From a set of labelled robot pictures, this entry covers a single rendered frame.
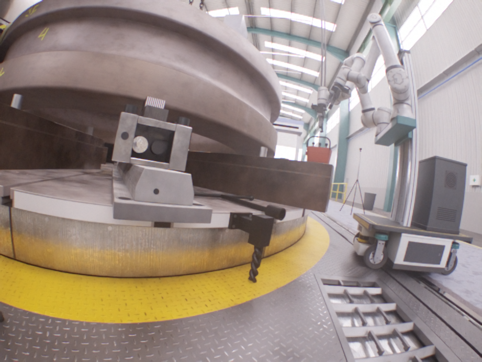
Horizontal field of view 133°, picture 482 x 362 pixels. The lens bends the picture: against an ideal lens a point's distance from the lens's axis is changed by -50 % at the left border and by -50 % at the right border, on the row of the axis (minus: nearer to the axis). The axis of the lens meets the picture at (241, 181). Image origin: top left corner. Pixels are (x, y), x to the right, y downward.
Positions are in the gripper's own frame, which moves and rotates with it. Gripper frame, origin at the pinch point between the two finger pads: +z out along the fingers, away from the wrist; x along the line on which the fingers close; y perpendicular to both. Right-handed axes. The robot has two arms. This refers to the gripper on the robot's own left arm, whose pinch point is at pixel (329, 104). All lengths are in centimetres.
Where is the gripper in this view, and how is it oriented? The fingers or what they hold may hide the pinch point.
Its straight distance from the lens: 161.9
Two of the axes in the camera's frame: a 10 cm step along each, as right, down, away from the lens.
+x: -5.2, 0.5, -8.5
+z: -4.3, 8.5, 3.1
